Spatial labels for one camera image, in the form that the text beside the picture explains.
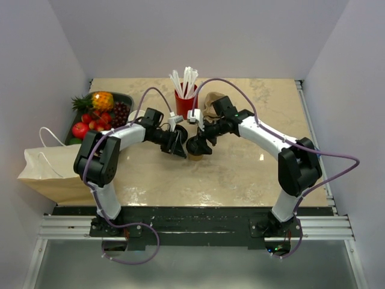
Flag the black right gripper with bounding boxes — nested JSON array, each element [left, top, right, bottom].
[[195, 116, 227, 155]]

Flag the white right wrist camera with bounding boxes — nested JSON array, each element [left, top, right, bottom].
[[187, 108, 205, 131]]

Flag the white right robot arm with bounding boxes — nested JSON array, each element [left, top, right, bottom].
[[186, 96, 322, 237]]

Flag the white paper coffee cup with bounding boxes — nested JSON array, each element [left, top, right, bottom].
[[188, 154, 203, 161]]

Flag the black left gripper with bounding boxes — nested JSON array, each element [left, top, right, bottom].
[[149, 129, 186, 159]]

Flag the dark green fruit tray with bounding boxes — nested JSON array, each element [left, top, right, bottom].
[[64, 92, 134, 145]]

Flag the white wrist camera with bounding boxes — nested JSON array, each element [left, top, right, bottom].
[[167, 111, 183, 131], [187, 108, 205, 131]]

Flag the white wrapped straw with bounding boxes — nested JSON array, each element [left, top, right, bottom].
[[171, 70, 186, 98], [182, 66, 191, 99], [168, 73, 185, 99], [186, 67, 199, 99]]

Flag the brown paper takeout bag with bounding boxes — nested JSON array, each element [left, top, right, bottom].
[[17, 142, 96, 207]]

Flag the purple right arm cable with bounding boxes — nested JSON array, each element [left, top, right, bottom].
[[192, 78, 360, 259]]

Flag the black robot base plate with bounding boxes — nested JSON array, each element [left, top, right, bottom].
[[51, 207, 334, 250]]

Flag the green lime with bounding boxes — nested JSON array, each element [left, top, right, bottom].
[[69, 137, 82, 145]]

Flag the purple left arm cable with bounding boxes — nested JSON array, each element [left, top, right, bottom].
[[82, 87, 178, 266]]

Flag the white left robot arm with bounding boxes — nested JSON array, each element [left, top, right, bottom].
[[73, 108, 188, 236]]

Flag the red apple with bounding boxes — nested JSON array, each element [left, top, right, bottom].
[[72, 122, 90, 140]]

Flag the dark red grape bunch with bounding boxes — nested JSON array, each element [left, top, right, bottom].
[[100, 102, 131, 130]]

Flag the black plastic cup lid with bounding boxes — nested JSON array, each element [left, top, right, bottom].
[[175, 125, 188, 144], [186, 135, 206, 157]]

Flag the orange pineapple fruit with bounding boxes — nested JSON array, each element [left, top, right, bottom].
[[72, 91, 114, 112]]

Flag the red ribbed straw cup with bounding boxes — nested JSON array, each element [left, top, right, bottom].
[[174, 90, 199, 120]]

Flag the brown pulp cup carrier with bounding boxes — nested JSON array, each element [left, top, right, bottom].
[[202, 92, 225, 123]]

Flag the stacked brown paper cups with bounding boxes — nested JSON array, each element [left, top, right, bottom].
[[128, 110, 146, 122]]

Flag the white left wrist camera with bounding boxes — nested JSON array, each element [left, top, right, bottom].
[[167, 111, 183, 131]]

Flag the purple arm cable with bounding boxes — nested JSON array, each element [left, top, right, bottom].
[[82, 87, 178, 266], [192, 78, 360, 259]]

